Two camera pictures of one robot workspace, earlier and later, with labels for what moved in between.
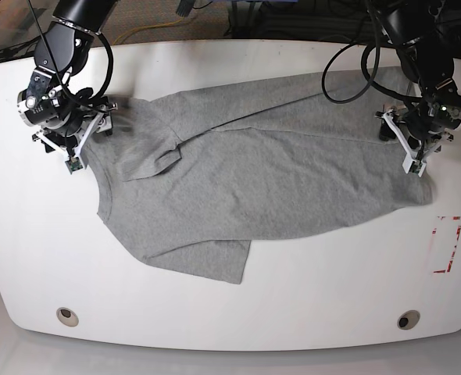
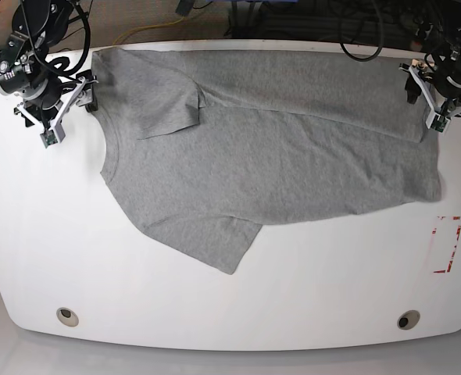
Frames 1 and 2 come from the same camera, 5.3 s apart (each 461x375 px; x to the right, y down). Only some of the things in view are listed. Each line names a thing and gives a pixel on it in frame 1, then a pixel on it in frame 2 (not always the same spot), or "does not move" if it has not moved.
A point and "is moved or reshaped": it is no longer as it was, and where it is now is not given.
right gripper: [441, 108] → [455, 68]
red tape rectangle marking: [452, 254] does not move
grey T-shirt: [189, 177] is moved or reshaped
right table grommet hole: [409, 319] does not move
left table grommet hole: [67, 316] does not move
